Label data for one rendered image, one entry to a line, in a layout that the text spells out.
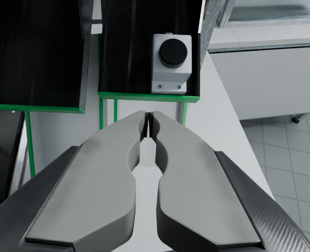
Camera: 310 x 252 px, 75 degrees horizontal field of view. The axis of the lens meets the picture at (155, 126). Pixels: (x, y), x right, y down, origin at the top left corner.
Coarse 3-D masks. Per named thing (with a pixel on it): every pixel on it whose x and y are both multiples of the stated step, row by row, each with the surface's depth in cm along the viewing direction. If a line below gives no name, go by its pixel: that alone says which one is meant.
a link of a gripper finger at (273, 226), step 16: (224, 160) 8; (240, 176) 7; (240, 192) 7; (256, 192) 7; (256, 208) 6; (272, 208) 6; (256, 224) 6; (272, 224) 6; (288, 224) 6; (272, 240) 6; (288, 240) 6; (304, 240) 6
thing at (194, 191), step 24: (168, 120) 11; (168, 144) 9; (192, 144) 9; (168, 168) 8; (192, 168) 8; (216, 168) 8; (168, 192) 7; (192, 192) 7; (216, 192) 7; (168, 216) 6; (192, 216) 6; (216, 216) 6; (240, 216) 6; (168, 240) 7; (192, 240) 6; (216, 240) 5; (240, 240) 5
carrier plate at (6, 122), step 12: (0, 120) 50; (12, 120) 50; (0, 132) 48; (12, 132) 48; (0, 144) 46; (12, 144) 47; (0, 156) 45; (12, 156) 45; (0, 168) 44; (12, 168) 45; (0, 180) 42; (0, 192) 41
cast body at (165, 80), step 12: (156, 36) 22; (168, 36) 22; (180, 36) 22; (156, 48) 22; (168, 48) 21; (180, 48) 21; (156, 60) 22; (168, 60) 21; (180, 60) 21; (156, 72) 22; (168, 72) 22; (180, 72) 22; (156, 84) 25; (168, 84) 25; (180, 84) 25
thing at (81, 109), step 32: (0, 0) 27; (32, 0) 28; (64, 0) 28; (0, 32) 27; (32, 32) 27; (64, 32) 27; (0, 64) 26; (32, 64) 26; (64, 64) 27; (0, 96) 26; (32, 96) 26; (64, 96) 26
